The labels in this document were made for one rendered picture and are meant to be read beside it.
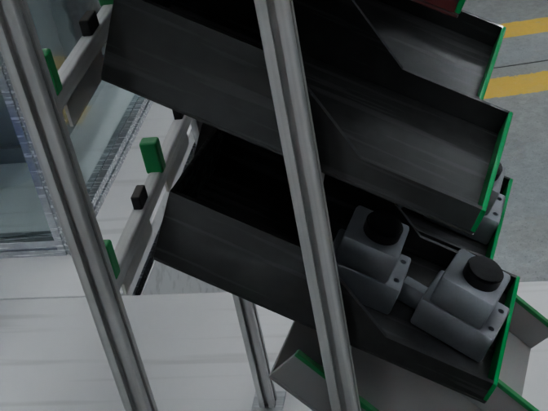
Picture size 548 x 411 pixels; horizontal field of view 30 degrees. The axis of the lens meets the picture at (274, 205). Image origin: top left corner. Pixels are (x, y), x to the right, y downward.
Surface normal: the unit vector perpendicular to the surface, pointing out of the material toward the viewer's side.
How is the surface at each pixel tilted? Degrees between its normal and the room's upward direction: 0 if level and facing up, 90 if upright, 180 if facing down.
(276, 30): 90
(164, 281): 90
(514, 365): 45
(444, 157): 25
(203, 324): 0
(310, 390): 90
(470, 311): 86
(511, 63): 0
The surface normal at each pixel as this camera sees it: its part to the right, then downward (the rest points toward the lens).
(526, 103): -0.17, -0.82
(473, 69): 0.25, -0.72
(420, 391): 0.54, -0.54
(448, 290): -0.48, 0.49
